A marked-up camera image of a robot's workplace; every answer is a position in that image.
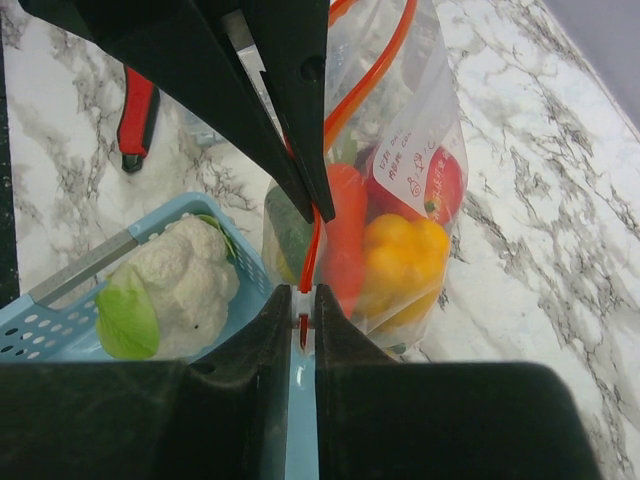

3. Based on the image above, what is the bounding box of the white cauliflower toy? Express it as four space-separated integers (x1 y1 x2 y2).
95 214 240 360

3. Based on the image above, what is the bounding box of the green chili pepper toy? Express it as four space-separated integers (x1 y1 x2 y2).
265 186 313 275

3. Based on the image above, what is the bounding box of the orange carrot toy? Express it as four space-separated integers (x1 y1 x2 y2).
321 163 368 318

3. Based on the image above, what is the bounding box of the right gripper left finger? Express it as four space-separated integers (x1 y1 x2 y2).
1 286 291 479

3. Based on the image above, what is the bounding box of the red utility knife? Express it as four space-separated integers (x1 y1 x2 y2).
117 66 160 174

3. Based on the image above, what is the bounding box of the red apple toy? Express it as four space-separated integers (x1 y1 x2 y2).
366 147 465 226

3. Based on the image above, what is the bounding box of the clear zip bag orange zipper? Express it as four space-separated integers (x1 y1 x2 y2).
262 1 468 354

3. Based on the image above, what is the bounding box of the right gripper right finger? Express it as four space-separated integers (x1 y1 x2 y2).
314 285 601 479

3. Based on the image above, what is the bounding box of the blue plastic basket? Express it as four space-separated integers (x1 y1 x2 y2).
1 194 320 479

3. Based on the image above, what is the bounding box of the orange bell pepper toy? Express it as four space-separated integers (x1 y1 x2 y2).
356 214 450 334

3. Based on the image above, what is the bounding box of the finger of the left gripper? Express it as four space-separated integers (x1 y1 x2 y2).
240 0 335 222
19 0 316 225

